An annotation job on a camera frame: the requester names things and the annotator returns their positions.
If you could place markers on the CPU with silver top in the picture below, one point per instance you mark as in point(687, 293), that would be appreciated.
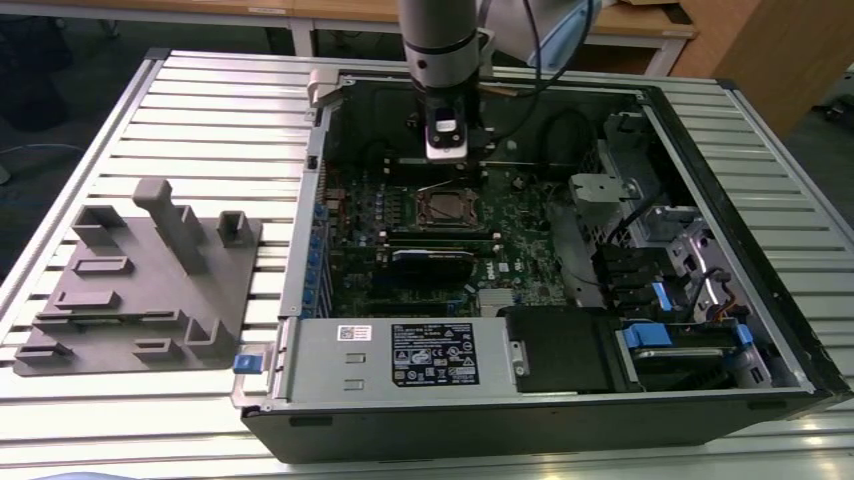
point(448, 207)

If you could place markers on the CPU socket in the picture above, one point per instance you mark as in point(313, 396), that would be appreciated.
point(467, 226)

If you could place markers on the green motherboard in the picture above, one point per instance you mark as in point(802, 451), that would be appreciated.
point(527, 250)

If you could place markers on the graphics card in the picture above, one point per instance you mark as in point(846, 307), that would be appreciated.
point(433, 265)

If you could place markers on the grey case latch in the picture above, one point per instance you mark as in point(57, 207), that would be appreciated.
point(323, 82)

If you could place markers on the silver finned heat sink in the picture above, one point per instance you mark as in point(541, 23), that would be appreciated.
point(499, 297)

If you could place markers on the wooden cabinet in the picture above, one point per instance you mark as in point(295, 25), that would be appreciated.
point(787, 50)

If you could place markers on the silver power supply unit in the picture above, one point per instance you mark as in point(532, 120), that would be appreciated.
point(320, 360)

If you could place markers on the hard disk in blue carrier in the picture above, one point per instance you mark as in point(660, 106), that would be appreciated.
point(676, 370)

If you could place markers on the blue plastic latch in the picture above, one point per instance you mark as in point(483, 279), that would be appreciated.
point(247, 364)

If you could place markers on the grey parts rack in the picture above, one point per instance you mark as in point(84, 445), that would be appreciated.
point(153, 300)

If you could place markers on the black PC case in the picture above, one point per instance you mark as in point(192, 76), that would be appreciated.
point(533, 435)

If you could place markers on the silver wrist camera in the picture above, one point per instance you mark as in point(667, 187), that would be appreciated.
point(447, 150)

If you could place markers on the wooden desk white frame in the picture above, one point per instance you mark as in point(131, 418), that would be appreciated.
point(640, 25)
point(133, 4)

